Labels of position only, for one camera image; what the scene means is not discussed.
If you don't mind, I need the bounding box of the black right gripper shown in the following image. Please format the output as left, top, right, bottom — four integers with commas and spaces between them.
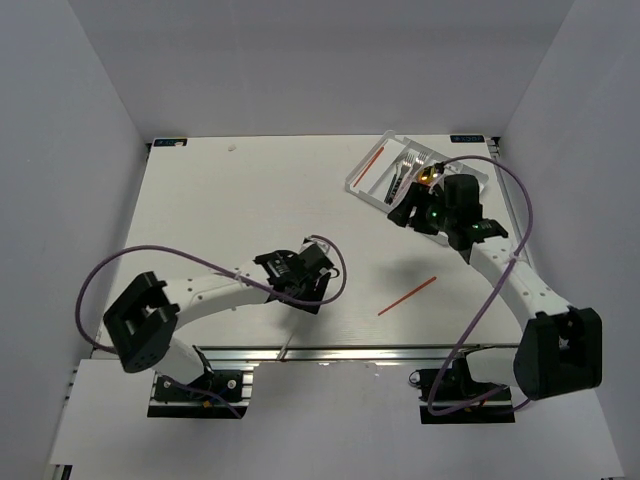
386, 182, 455, 236

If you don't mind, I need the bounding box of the gold spoon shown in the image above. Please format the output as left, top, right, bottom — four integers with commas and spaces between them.
416, 165, 442, 186

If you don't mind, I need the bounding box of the fork with black patterned handle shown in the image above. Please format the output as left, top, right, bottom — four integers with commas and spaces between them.
384, 152, 414, 205

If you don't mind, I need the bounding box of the orange chopstick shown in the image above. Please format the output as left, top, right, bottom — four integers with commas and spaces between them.
352, 146, 385, 188
377, 276, 437, 316

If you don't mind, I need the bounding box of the grey chopstick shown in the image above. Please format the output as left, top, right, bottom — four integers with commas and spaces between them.
277, 331, 295, 361

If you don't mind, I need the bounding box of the fork with pink handle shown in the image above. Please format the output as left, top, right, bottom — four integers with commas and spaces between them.
391, 150, 428, 202

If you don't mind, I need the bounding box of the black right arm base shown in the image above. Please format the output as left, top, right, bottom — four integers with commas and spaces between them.
408, 358, 515, 425

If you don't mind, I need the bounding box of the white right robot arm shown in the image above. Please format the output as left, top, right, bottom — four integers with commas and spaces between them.
388, 174, 602, 400

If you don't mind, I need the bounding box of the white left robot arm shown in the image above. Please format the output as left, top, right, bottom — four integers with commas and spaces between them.
103, 239, 336, 399

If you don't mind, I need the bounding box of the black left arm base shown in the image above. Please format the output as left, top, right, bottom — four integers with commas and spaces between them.
147, 363, 254, 420

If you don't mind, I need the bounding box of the right blue table label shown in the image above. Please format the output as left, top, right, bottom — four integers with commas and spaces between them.
449, 134, 485, 143

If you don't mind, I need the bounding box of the blue table label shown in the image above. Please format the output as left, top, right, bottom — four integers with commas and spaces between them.
449, 134, 485, 143
152, 138, 188, 148

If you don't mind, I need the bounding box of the white divided utensil tray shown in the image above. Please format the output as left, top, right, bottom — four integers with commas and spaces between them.
344, 131, 490, 220

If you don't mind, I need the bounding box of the left blue table label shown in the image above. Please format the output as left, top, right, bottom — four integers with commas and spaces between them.
152, 138, 188, 148

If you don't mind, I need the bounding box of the aluminium table front rail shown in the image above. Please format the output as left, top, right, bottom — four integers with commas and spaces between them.
94, 342, 531, 364

